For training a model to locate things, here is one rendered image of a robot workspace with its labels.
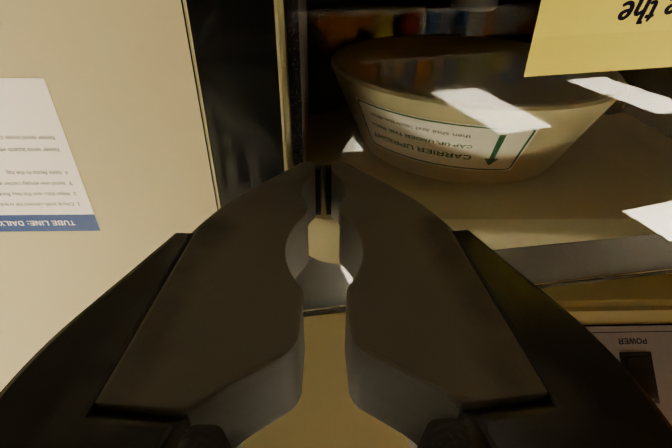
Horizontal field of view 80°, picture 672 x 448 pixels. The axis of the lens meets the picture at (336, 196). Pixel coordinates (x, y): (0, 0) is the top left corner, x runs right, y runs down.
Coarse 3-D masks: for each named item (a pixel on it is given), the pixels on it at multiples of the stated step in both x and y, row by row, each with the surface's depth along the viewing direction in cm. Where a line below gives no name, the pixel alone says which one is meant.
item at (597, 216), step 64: (192, 0) 10; (256, 0) 11; (320, 0) 11; (384, 0) 11; (448, 0) 12; (512, 0) 12; (192, 64) 11; (256, 64) 12; (320, 64) 12; (384, 64) 12; (448, 64) 12; (512, 64) 13; (256, 128) 13; (320, 128) 13; (384, 128) 13; (448, 128) 14; (512, 128) 14; (576, 128) 15; (640, 128) 15; (448, 192) 15; (512, 192) 16; (576, 192) 16; (640, 192) 17; (320, 256) 16; (512, 256) 18; (576, 256) 18; (640, 256) 19
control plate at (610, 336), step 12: (612, 324) 21; (624, 324) 21; (636, 324) 21; (648, 324) 21; (660, 324) 21; (600, 336) 20; (612, 336) 20; (624, 336) 21; (636, 336) 21; (648, 336) 21; (660, 336) 21; (612, 348) 20; (624, 348) 20; (636, 348) 20; (648, 348) 20; (660, 348) 20; (660, 360) 20; (660, 372) 20; (660, 384) 20; (660, 396) 20; (660, 408) 20
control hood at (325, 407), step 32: (544, 288) 22; (576, 288) 22; (608, 288) 22; (640, 288) 22; (320, 320) 20; (608, 320) 21; (640, 320) 21; (320, 352) 20; (320, 384) 20; (288, 416) 19; (320, 416) 19; (352, 416) 19
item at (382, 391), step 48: (336, 192) 11; (384, 192) 10; (384, 240) 9; (432, 240) 9; (384, 288) 7; (432, 288) 7; (480, 288) 7; (384, 336) 6; (432, 336) 6; (480, 336) 6; (384, 384) 6; (432, 384) 6; (480, 384) 6; (528, 384) 6
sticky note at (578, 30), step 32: (544, 0) 12; (576, 0) 12; (608, 0) 12; (640, 0) 12; (544, 32) 12; (576, 32) 13; (608, 32) 13; (640, 32) 13; (544, 64) 13; (576, 64) 13; (608, 64) 13; (640, 64) 14
